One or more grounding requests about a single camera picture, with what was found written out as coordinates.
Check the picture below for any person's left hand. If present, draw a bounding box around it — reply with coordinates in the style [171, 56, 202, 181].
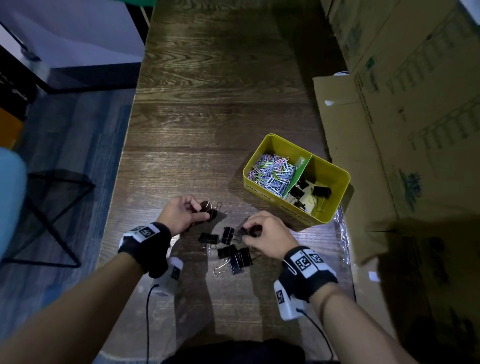
[155, 194, 211, 238]

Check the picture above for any person's right hand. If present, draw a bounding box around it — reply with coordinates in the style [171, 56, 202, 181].
[241, 210, 301, 262]

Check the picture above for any single black binder clip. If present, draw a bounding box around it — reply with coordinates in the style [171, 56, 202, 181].
[235, 224, 263, 240]
[200, 199, 225, 222]

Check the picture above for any small heap of paper clips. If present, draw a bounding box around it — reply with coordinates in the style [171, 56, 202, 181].
[247, 153, 297, 199]

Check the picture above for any small heap of binder clips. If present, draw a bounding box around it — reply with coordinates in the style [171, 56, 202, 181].
[289, 178, 333, 212]

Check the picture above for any yellow divided sorting bin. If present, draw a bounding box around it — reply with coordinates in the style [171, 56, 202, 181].
[242, 133, 352, 227]

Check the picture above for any person's left forearm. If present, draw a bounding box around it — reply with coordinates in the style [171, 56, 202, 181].
[0, 253, 145, 364]

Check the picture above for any person's right forearm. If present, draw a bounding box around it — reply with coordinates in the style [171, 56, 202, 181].
[309, 283, 417, 364]

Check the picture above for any person's black clothing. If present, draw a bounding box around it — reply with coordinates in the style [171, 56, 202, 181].
[161, 339, 307, 364]

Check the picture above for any brown cardboard box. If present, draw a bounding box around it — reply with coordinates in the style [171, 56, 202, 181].
[313, 0, 480, 364]

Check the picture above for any black wristband with markers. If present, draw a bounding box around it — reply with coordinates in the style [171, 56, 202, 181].
[118, 222, 173, 279]
[277, 245, 338, 304]

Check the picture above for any wooden table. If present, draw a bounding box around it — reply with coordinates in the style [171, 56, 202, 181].
[93, 0, 355, 364]

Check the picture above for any light blue chair seat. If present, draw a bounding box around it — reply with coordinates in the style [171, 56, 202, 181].
[0, 146, 28, 260]

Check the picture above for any black shelf unit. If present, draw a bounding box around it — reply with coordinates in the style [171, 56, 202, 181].
[0, 44, 38, 121]

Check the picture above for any white cabinet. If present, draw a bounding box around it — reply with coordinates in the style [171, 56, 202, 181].
[0, 0, 146, 95]

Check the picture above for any white sheet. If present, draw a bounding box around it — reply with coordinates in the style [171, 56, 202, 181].
[459, 0, 480, 25]

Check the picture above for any black cable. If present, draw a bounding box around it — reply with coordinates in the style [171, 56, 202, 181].
[296, 308, 335, 362]
[145, 284, 160, 364]

